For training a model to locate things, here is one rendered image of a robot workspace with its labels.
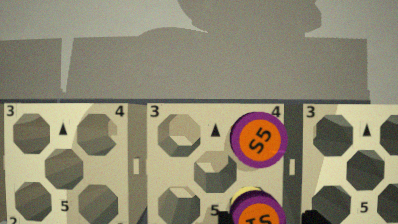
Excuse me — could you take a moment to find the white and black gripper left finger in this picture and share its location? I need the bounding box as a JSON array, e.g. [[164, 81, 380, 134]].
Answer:
[[218, 211, 234, 224]]

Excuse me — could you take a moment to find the beige bucket adapter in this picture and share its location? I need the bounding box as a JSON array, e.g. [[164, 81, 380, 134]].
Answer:
[[4, 103, 148, 224], [282, 104, 398, 224], [146, 103, 284, 224], [0, 104, 7, 223]]

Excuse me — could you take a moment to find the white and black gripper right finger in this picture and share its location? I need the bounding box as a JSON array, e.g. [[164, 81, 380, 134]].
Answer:
[[301, 210, 331, 224]]

